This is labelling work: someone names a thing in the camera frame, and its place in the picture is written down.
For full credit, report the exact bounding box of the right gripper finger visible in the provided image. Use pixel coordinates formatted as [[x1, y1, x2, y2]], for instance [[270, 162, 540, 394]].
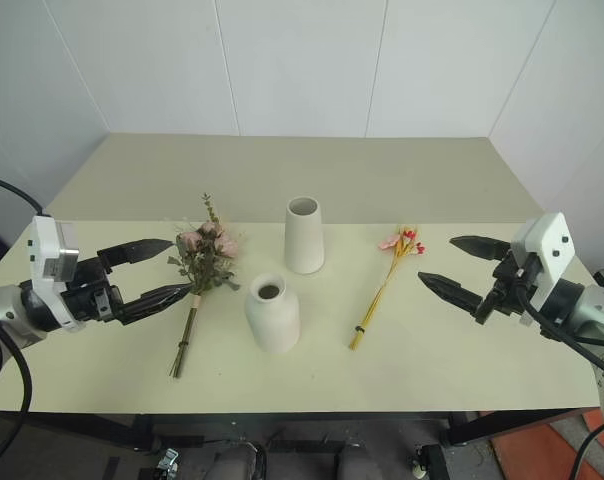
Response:
[[417, 271, 484, 317], [462, 235, 514, 262]]

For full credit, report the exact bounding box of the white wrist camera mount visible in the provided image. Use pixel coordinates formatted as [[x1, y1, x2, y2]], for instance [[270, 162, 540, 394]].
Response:
[[28, 214, 87, 335], [510, 211, 576, 307]]

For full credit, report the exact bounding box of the pink flower bouquet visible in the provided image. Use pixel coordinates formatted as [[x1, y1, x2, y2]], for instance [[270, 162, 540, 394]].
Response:
[[167, 192, 242, 380]]

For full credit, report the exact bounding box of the tall conical white vase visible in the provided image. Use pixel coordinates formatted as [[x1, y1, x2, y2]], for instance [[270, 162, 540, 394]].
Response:
[[283, 196, 327, 275]]

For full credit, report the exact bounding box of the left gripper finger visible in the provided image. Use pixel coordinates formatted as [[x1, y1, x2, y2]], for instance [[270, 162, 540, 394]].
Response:
[[118, 283, 194, 326], [97, 238, 176, 274]]

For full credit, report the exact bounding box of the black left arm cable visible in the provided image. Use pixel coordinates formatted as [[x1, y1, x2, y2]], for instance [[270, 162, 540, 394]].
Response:
[[0, 172, 52, 218]]

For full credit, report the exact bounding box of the black metal table frame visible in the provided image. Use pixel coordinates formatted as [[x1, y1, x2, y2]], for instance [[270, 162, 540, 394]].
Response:
[[0, 409, 591, 480]]

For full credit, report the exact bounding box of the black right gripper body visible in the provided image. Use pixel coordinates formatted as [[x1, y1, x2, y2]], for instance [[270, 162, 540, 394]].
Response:
[[473, 248, 539, 326]]

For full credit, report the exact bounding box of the orange floor mat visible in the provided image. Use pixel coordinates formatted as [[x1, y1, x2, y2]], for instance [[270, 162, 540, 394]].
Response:
[[488, 407, 604, 480]]

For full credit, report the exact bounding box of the yellow-stemmed red berry bouquet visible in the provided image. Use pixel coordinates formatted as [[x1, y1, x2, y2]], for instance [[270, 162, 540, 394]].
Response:
[[348, 224, 429, 352]]

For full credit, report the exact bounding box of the white bottle-shaped vase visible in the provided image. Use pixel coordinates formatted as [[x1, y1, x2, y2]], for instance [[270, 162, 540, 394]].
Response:
[[243, 272, 302, 355]]

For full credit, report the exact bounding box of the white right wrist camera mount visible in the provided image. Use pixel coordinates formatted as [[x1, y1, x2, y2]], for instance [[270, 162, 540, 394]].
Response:
[[510, 211, 576, 307]]

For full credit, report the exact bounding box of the silver caster wheel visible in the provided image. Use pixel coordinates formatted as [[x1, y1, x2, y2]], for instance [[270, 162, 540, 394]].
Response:
[[155, 447, 180, 480], [410, 444, 432, 477]]

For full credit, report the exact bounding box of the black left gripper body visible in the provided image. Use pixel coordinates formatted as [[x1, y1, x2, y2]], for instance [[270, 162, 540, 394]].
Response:
[[59, 254, 127, 327]]

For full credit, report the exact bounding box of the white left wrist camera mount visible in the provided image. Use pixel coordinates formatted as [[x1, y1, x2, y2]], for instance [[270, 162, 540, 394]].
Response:
[[28, 214, 87, 335]]

